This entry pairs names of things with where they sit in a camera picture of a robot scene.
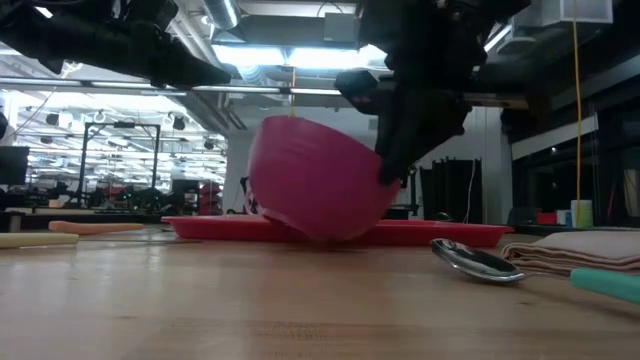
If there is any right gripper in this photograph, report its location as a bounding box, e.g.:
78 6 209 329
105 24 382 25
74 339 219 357
333 0 531 185

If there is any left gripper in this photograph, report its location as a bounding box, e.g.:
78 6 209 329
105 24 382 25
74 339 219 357
104 0 233 89

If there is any magenta plastic bowl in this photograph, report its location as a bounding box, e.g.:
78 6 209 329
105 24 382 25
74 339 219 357
247 114 401 244

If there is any red plastic tray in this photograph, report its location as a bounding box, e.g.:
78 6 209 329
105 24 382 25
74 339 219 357
160 214 515 248

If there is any teal-handled metal spoon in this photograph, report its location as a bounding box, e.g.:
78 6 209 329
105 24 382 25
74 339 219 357
429 238 640 305

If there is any orange-handled fork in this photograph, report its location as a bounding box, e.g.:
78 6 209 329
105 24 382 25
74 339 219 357
48 220 174 237

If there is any beige cloth napkin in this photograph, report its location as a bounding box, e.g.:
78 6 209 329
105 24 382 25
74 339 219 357
501 229 640 276

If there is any yellow-handled knife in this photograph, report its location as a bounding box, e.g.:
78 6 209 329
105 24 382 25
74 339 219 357
0 231 202 250

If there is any long ceiling tube light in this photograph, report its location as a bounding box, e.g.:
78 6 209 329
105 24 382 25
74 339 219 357
192 83 342 98

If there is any black curtain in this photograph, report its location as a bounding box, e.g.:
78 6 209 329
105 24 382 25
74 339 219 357
419 157 484 225

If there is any grey ceiling box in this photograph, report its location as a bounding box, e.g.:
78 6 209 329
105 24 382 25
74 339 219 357
323 12 358 44

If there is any green wipes container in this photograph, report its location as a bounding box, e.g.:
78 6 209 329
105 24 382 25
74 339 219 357
571 199 594 229

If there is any black monitor screen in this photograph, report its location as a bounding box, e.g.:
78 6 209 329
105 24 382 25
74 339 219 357
0 145 30 186

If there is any silver ventilation duct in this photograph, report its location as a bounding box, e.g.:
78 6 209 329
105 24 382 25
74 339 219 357
201 0 242 30

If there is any black camera rig frame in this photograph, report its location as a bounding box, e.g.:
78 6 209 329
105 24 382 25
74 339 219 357
81 121 162 207

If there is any thin yellow hanging cord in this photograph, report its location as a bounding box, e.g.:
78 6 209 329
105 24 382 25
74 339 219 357
288 65 300 120

